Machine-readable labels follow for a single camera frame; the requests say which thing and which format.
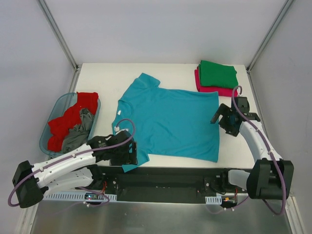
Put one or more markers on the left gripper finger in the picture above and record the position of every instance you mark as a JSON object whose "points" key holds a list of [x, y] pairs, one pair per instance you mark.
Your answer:
{"points": [[133, 148], [132, 160]]}

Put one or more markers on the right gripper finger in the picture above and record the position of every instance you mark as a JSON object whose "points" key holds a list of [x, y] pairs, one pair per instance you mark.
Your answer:
{"points": [[215, 118], [223, 110]]}

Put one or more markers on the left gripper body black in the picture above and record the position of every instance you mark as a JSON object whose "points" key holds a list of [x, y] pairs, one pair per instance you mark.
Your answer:
{"points": [[133, 153]]}

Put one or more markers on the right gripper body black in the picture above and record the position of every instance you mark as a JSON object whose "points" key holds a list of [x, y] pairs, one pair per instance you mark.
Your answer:
{"points": [[224, 119]]}

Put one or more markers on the teal t shirt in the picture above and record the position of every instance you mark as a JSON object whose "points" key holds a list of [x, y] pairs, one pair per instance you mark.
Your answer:
{"points": [[168, 122]]}

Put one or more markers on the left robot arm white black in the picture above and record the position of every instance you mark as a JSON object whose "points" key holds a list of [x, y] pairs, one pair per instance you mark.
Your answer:
{"points": [[58, 165]]}

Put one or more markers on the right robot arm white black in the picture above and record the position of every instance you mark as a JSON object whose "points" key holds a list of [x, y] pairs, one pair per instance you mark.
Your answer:
{"points": [[263, 158]]}

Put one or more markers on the folded pink t shirt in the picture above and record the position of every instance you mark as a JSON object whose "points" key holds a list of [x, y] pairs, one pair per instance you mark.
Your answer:
{"points": [[224, 92]]}

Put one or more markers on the folded green t shirt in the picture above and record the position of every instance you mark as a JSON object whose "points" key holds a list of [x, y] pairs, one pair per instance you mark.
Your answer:
{"points": [[218, 75]]}

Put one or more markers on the grey t shirt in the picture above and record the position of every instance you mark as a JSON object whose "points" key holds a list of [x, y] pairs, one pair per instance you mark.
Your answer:
{"points": [[78, 135]]}

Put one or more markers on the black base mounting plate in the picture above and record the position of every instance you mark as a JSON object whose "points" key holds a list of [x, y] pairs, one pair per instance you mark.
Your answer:
{"points": [[172, 185]]}

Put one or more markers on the red t shirt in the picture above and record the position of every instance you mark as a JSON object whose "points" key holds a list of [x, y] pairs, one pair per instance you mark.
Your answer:
{"points": [[65, 117]]}

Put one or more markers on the translucent blue plastic basket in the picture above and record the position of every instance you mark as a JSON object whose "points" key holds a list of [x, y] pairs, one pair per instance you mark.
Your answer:
{"points": [[52, 109]]}

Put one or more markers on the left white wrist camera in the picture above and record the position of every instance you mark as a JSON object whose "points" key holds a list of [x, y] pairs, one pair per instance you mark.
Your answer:
{"points": [[117, 129]]}

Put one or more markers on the right aluminium side rail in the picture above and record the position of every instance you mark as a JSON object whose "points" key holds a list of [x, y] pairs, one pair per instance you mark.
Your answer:
{"points": [[259, 92]]}

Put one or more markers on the right white cable duct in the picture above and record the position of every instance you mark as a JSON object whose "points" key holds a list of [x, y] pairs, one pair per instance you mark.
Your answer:
{"points": [[213, 200]]}

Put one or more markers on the right aluminium frame post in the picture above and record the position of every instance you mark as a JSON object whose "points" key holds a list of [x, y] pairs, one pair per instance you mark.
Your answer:
{"points": [[271, 31]]}

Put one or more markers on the aluminium frame post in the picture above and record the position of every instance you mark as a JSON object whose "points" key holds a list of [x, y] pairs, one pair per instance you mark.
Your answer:
{"points": [[271, 31], [57, 33]]}

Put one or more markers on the left aluminium frame post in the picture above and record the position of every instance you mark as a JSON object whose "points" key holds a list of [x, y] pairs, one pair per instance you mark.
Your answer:
{"points": [[57, 33]]}

